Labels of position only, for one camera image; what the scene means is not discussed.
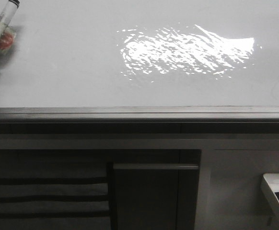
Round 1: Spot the dark cabinet panel with handle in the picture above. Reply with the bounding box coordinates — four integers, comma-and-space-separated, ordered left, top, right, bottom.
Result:
114, 164, 199, 230

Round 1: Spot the white whiteboard with aluminium frame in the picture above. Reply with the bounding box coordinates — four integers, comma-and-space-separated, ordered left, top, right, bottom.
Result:
0, 0, 279, 123

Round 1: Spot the white black-tipped whiteboard marker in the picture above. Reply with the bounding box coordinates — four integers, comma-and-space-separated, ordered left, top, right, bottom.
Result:
0, 0, 20, 52

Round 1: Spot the grey striped slatted panel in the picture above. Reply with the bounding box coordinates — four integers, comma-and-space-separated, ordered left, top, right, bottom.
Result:
0, 176, 109, 230

